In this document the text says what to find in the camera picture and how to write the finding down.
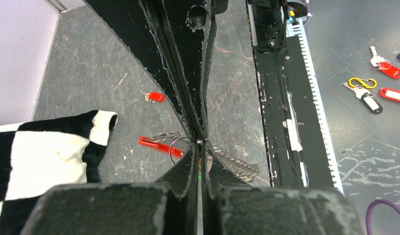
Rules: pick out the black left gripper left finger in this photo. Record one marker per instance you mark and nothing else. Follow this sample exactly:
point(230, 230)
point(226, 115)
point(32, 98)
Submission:
point(167, 206)

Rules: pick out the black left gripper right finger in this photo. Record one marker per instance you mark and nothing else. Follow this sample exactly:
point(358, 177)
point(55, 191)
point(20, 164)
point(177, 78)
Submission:
point(233, 207)

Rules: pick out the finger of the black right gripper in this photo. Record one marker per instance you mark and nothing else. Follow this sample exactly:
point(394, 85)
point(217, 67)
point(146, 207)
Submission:
point(185, 32)
point(131, 21)

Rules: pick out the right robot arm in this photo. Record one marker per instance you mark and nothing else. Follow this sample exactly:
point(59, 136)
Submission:
point(174, 40)

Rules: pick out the yellow carabiner with keys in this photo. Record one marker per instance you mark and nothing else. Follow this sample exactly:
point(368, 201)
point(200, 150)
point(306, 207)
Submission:
point(357, 82)

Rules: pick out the black white checkered pillow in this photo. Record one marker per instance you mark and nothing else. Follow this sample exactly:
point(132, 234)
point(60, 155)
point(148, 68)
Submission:
point(36, 156)

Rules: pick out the key with black tag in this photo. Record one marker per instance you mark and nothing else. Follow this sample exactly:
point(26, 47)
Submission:
point(367, 98)

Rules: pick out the key with red tag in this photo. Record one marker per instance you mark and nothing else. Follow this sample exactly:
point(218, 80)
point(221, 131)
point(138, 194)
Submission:
point(384, 65)

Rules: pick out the flat red key tag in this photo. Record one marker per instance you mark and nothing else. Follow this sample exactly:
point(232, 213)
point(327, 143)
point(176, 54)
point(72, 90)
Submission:
point(390, 94)

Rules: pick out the aluminium corner post left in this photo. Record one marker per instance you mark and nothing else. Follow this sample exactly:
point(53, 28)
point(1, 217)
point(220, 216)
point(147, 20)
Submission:
point(57, 5)

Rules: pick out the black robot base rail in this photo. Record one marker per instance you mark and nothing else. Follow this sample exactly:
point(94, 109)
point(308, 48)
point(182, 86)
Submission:
point(296, 155)

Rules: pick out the grey slotted cable duct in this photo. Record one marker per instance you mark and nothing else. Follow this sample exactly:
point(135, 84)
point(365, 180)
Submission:
point(299, 30)

